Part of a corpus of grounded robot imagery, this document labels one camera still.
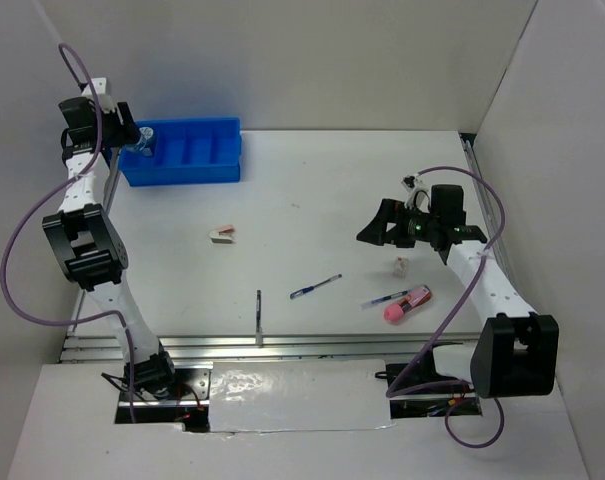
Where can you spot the black gel pen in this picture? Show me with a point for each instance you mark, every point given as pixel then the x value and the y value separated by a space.
pixel 258 323

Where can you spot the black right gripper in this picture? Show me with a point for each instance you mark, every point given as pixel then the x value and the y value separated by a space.
pixel 390 211

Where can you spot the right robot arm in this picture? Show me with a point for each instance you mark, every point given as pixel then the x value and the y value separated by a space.
pixel 516 352

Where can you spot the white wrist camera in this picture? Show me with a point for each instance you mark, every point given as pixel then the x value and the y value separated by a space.
pixel 418 194
pixel 100 87

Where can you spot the white staples box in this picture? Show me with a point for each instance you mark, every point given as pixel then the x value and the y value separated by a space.
pixel 401 267

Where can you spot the pink white mini stapler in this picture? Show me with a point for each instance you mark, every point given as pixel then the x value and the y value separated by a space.
pixel 222 235

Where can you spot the aluminium right rail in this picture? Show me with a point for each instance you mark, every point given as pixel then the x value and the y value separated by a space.
pixel 497 240

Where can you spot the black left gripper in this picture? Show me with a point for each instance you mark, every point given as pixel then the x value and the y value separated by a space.
pixel 127 133

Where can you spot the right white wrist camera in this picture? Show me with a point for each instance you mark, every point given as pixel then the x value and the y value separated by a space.
pixel 418 194

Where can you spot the aluminium rail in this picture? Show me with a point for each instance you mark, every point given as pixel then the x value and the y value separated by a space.
pixel 497 240
pixel 185 349

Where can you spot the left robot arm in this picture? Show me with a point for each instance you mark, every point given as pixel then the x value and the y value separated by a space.
pixel 88 248

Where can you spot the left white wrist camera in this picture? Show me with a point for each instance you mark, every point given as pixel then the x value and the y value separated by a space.
pixel 100 87

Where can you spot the silver foil cover sheet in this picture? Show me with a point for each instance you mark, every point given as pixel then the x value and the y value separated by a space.
pixel 298 396

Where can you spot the pink capped marker tube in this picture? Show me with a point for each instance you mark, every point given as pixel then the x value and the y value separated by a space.
pixel 414 298

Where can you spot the blue compartment tray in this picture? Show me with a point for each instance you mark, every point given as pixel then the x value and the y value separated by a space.
pixel 187 151

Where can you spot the blue clear ballpoint pen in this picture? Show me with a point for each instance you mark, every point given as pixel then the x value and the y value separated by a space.
pixel 305 290

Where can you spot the aluminium front rail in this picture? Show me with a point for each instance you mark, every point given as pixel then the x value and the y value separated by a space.
pixel 185 349

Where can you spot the dark blue gel pen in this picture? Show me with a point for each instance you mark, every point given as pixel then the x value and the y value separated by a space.
pixel 380 300

